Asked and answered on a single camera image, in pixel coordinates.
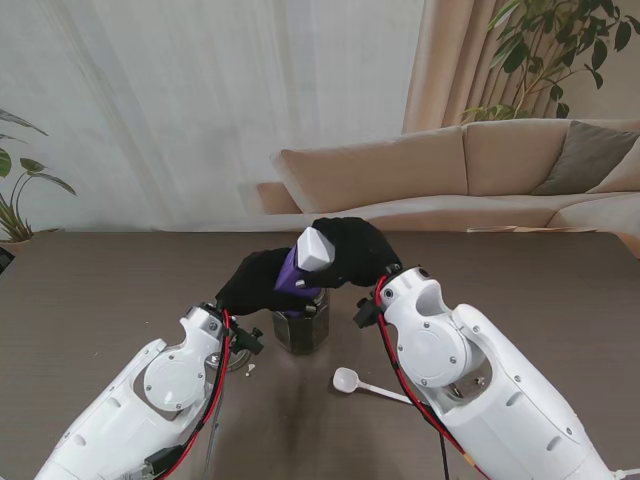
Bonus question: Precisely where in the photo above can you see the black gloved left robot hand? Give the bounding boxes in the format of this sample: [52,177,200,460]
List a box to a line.
[214,247,321,319]

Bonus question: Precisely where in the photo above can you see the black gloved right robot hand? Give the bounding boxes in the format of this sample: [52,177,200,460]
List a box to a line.
[294,215,404,290]

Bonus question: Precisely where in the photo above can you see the purple square coffee jar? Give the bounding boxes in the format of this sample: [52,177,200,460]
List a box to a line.
[273,244,321,320]

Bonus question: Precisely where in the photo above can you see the white square jar lid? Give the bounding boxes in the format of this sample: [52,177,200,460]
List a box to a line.
[295,225,336,274]

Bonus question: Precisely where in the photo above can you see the glass jar of coffee beans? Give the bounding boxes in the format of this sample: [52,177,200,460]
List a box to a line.
[271,287,332,357]

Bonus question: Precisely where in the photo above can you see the clear glass jar lid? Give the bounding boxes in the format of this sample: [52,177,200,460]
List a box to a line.
[208,345,256,374]

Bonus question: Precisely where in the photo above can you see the beige sofa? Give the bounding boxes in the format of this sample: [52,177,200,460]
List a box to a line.
[257,118,640,246]

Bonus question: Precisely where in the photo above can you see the white plastic spoon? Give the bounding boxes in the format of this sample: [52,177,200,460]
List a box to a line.
[332,366,416,406]

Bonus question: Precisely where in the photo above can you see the white sheer curtain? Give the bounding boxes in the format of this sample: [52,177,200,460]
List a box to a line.
[0,0,426,234]

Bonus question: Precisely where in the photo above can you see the beige curtain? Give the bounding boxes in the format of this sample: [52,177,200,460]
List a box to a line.
[402,0,640,134]

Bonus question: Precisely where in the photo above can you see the grey sofa cushion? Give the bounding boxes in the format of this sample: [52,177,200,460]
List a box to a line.
[530,119,640,196]

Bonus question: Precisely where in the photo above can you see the broad leaf green plant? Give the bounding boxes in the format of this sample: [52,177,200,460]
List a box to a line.
[0,108,78,244]

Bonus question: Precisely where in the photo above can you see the tall leafy green plant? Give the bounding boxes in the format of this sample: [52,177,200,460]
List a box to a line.
[462,0,640,124]

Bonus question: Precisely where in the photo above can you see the beige sofa cushion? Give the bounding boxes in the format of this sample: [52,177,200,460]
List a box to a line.
[587,149,640,195]

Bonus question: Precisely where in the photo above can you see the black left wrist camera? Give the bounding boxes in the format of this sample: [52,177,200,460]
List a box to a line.
[232,324,265,357]

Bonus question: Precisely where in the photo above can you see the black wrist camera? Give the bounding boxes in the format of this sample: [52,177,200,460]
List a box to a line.
[352,295,384,330]
[232,324,265,357]

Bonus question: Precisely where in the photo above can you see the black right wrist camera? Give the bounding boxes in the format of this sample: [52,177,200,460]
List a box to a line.
[352,295,384,330]

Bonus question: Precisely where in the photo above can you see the red left arm cable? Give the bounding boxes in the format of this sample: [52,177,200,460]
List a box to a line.
[164,309,236,476]

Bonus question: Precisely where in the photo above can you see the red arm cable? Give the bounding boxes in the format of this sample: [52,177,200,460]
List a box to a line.
[374,277,481,474]
[164,309,236,476]

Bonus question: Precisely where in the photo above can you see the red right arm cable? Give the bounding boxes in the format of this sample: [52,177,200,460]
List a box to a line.
[374,277,481,474]

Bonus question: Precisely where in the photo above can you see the grey left arm cable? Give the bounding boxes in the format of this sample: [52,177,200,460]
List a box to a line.
[202,379,226,479]

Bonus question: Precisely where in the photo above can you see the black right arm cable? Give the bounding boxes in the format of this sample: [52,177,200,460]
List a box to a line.
[437,429,451,480]

